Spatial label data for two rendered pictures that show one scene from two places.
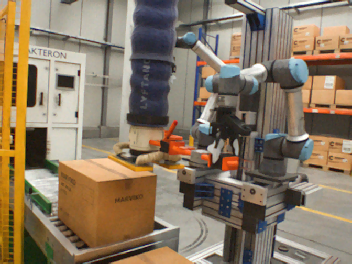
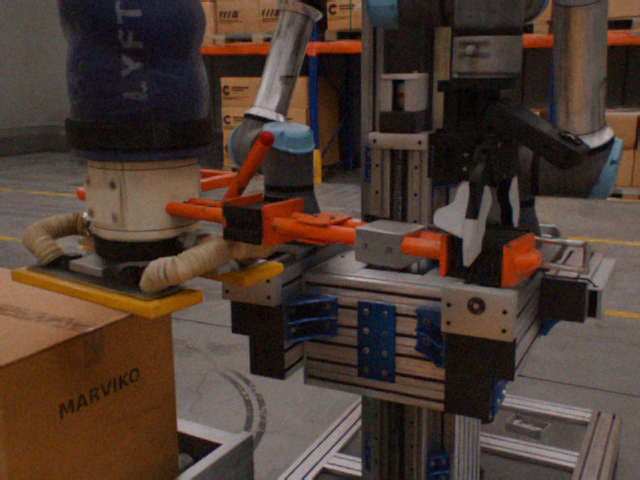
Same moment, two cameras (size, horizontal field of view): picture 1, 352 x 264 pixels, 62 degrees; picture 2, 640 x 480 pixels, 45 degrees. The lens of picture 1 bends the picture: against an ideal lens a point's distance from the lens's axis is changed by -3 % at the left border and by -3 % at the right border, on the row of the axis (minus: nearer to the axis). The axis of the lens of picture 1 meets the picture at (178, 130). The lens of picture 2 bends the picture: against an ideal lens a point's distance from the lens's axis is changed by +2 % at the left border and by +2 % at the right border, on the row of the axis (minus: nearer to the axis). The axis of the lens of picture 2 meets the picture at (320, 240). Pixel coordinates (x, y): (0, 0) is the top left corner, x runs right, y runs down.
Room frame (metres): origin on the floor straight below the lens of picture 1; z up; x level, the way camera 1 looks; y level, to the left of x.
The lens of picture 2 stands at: (0.35, 0.28, 1.41)
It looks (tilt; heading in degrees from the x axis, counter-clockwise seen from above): 13 degrees down; 342
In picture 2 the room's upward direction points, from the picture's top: 1 degrees counter-clockwise
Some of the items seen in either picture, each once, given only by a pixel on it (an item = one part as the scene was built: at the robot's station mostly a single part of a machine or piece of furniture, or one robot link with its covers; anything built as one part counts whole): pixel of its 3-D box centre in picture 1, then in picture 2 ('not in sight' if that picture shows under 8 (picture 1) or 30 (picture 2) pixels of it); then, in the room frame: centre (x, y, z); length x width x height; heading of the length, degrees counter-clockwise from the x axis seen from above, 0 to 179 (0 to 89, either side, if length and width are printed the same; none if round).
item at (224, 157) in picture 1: (222, 161); (487, 255); (1.11, -0.17, 1.19); 0.08 x 0.07 x 0.05; 35
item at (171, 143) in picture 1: (172, 146); (262, 219); (1.40, 0.02, 1.19); 0.10 x 0.08 x 0.06; 125
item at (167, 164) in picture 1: (160, 158); (191, 251); (1.66, 0.09, 1.08); 0.34 x 0.10 x 0.05; 35
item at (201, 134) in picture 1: (206, 134); (286, 152); (2.03, -0.19, 1.20); 0.13 x 0.12 x 0.14; 16
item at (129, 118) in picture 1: (148, 118); (143, 129); (1.61, 0.16, 1.30); 0.23 x 0.23 x 0.04
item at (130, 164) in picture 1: (129, 159); (102, 276); (1.55, 0.24, 1.08); 0.34 x 0.10 x 0.05; 35
